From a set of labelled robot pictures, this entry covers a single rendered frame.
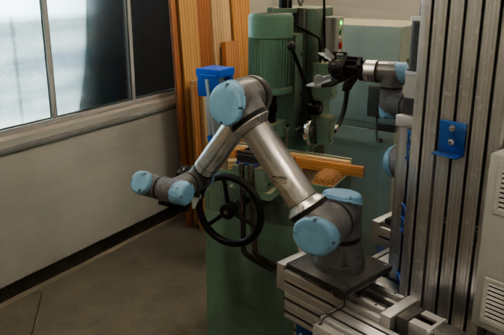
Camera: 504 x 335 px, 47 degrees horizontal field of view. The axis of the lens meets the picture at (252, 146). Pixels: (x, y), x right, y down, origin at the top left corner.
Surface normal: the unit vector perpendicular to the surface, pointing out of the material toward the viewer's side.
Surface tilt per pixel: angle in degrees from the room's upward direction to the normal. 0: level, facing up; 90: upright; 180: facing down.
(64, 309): 0
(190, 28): 87
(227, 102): 84
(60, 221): 90
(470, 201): 90
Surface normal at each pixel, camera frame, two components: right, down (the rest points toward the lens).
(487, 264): -0.74, 0.18
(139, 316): 0.00, -0.96
